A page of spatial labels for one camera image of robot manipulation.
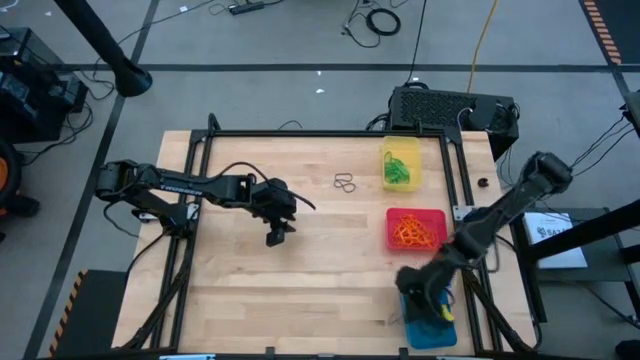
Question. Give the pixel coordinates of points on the orange rubber band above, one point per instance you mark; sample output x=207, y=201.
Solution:
x=402, y=227
x=400, y=235
x=430, y=234
x=407, y=242
x=410, y=222
x=415, y=245
x=420, y=225
x=417, y=232
x=425, y=240

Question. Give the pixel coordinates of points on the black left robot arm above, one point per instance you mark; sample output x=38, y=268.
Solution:
x=175, y=190

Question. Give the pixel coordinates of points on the black power strip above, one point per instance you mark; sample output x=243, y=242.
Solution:
x=246, y=8

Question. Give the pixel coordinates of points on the grey flat device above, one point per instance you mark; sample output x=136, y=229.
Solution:
x=634, y=112

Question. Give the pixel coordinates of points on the white paper sign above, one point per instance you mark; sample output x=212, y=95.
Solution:
x=570, y=260

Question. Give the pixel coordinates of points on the red plastic basket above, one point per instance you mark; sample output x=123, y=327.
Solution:
x=400, y=212

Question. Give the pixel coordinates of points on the yellow tape tag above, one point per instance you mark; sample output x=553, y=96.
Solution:
x=446, y=314

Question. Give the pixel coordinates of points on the black mesh computer case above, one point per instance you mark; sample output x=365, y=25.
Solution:
x=435, y=107

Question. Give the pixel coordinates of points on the silver base bracket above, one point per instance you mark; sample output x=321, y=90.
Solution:
x=192, y=211
x=462, y=212

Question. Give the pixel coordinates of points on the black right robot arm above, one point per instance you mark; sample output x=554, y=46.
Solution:
x=520, y=200

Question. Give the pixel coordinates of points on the black floor pole stand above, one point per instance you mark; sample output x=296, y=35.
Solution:
x=100, y=40

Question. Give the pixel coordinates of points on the hazard-striped black mat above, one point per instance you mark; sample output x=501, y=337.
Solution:
x=95, y=315
x=625, y=25

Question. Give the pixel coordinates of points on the blue plastic basket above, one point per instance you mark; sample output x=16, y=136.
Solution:
x=430, y=337

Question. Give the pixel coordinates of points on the yellow plastic basket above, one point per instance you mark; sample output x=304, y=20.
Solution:
x=412, y=145

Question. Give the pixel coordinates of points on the pale blue strip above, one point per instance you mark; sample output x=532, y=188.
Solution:
x=187, y=357

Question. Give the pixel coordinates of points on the black aluminium table frame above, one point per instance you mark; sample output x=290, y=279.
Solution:
x=250, y=133

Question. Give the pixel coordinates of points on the orange black wheel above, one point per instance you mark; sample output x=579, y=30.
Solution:
x=7, y=175

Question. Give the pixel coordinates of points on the black equipment cart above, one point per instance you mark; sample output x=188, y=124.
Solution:
x=30, y=90

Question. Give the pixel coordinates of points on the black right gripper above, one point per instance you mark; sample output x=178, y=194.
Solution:
x=427, y=277

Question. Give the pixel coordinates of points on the small black clip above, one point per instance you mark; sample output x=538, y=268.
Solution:
x=483, y=182

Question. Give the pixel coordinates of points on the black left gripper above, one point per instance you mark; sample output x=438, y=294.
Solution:
x=272, y=200

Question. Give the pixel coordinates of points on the black side stand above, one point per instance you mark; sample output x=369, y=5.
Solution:
x=600, y=227

